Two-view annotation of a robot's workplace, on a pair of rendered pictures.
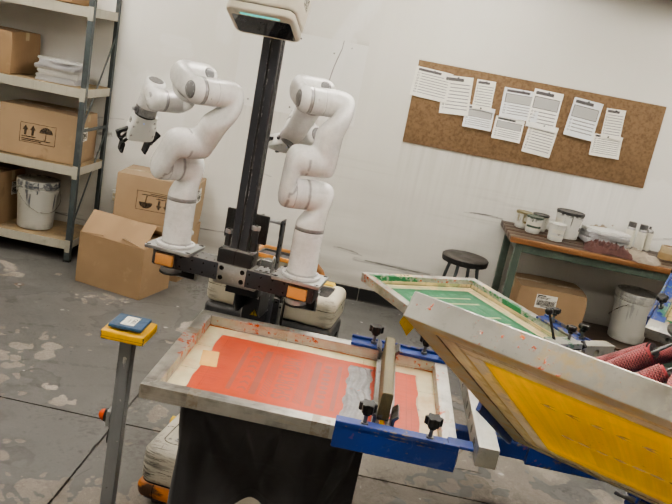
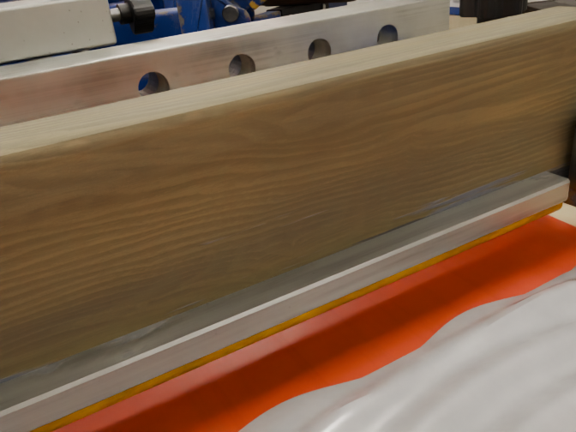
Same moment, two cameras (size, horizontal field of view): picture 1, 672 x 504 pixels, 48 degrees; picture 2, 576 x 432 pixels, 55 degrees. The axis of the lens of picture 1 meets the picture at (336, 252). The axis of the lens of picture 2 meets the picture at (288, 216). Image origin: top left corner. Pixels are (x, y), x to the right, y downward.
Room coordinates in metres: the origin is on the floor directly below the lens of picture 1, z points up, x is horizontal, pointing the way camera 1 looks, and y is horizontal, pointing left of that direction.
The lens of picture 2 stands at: (1.96, -0.04, 1.10)
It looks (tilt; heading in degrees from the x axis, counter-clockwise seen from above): 26 degrees down; 241
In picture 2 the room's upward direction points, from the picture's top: 6 degrees counter-clockwise
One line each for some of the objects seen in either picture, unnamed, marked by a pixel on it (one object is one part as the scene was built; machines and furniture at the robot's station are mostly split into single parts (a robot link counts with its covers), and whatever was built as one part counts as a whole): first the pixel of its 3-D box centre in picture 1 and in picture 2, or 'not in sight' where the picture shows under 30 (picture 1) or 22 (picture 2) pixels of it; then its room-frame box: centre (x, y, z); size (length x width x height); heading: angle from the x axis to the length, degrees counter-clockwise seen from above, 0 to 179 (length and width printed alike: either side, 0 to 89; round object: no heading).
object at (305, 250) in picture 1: (306, 252); not in sight; (2.33, 0.09, 1.21); 0.16 x 0.13 x 0.15; 170
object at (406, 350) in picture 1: (397, 356); not in sight; (2.20, -0.25, 0.98); 0.30 x 0.05 x 0.07; 88
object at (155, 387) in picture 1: (311, 376); not in sight; (1.93, 0.00, 0.97); 0.79 x 0.58 x 0.04; 88
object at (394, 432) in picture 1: (394, 441); not in sight; (1.64, -0.23, 0.98); 0.30 x 0.05 x 0.07; 88
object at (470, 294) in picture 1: (497, 306); not in sight; (2.69, -0.63, 1.05); 1.08 x 0.61 x 0.23; 28
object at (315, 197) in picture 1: (311, 205); not in sight; (2.32, 0.11, 1.37); 0.13 x 0.10 x 0.16; 111
